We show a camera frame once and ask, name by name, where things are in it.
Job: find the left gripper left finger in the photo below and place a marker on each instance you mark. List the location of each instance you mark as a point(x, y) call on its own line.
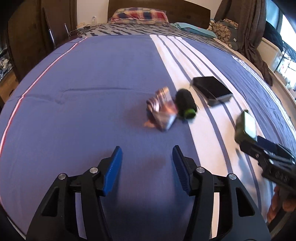
point(108, 171)

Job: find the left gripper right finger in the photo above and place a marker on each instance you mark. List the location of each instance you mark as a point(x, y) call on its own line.
point(186, 170)

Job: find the green bottle with barcode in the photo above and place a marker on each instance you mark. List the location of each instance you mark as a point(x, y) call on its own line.
point(245, 129)

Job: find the person's right hand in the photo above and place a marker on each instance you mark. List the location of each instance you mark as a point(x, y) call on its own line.
point(288, 205)

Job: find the black green thread spool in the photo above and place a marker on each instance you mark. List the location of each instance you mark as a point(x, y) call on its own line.
point(185, 103)

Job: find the crumpled silver pink wrapper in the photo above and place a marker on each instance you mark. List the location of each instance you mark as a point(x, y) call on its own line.
point(161, 110)

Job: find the black box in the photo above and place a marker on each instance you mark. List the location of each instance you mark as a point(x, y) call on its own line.
point(213, 90)

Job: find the purple white striped bedspread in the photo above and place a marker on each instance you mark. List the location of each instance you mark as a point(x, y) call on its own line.
point(89, 96)

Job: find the white window sill bench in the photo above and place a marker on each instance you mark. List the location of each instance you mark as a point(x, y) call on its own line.
point(281, 62)

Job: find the patterned brown cushion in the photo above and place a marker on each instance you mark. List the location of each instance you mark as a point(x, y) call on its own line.
point(226, 32)

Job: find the black white patterned blanket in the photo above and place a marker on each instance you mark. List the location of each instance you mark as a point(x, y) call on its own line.
point(134, 29)

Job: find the brown hanging curtain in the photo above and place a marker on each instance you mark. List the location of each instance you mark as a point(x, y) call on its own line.
point(250, 15)

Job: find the plaid red blue pillow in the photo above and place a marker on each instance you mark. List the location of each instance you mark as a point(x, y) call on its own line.
point(139, 16)

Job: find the dark wooden wardrobe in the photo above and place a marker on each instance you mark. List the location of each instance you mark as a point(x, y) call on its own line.
point(33, 29)

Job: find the white wall socket with cables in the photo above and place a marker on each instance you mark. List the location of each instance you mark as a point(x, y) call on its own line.
point(85, 25)

